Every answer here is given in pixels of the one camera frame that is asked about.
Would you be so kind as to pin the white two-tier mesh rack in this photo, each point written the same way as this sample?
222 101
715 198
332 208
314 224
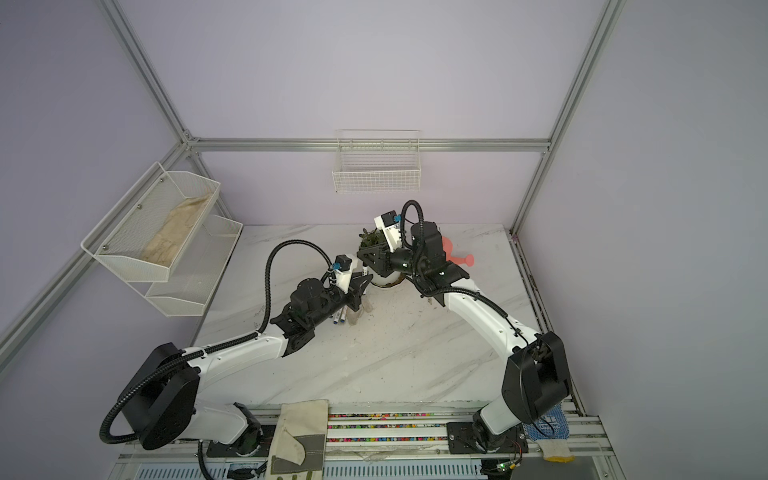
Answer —
186 288

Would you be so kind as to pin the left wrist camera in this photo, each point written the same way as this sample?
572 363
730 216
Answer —
343 269

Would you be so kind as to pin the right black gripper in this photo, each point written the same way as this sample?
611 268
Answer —
372 255

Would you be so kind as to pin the white knit work glove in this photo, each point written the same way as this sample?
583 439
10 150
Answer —
354 316

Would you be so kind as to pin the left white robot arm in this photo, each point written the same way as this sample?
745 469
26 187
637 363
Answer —
168 407

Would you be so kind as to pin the beige canvas glove front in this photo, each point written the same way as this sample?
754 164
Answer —
297 450

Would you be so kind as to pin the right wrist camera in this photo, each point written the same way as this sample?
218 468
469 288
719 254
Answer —
389 224

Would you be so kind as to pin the green potted plant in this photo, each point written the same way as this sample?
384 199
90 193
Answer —
384 279

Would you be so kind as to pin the white wire wall basket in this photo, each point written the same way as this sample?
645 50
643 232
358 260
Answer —
377 161

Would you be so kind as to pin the blue dotted work glove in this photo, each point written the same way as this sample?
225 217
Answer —
550 433

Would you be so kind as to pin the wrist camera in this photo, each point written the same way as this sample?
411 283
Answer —
343 269
389 224

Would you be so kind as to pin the beige glove in rack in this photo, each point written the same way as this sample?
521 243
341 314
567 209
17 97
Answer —
166 244

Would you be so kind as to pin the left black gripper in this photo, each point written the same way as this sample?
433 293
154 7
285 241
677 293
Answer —
355 292

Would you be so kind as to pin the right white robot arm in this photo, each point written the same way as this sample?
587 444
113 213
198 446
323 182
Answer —
536 377

